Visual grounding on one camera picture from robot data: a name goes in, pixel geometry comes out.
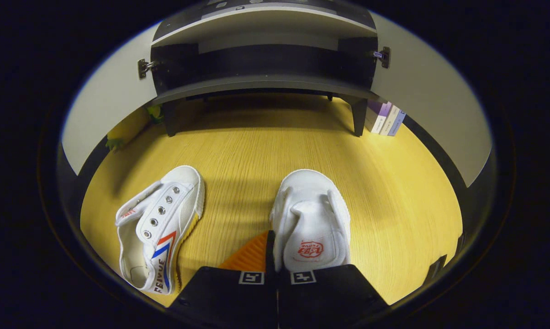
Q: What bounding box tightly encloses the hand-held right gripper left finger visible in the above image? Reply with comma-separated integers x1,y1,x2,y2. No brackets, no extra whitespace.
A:
165,230,279,329

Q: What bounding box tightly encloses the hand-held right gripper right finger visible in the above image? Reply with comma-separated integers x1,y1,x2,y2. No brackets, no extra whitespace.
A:
277,264,390,329

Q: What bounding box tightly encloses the white canvas shoe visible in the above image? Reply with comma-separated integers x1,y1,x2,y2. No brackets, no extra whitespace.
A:
115,165,206,295
270,169,351,273

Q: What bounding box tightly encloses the white shoe cabinet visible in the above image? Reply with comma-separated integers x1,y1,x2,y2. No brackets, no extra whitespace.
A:
149,0,378,138

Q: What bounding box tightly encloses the white shoe cabinet door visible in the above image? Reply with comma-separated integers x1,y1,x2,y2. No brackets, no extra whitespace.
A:
371,11,492,188
61,21,164,176

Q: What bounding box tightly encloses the cream and black book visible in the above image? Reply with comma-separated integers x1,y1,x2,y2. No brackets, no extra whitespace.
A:
379,104,400,136

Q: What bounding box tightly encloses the yellow and green plush toy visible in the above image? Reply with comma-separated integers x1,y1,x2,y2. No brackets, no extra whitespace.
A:
105,104,164,153

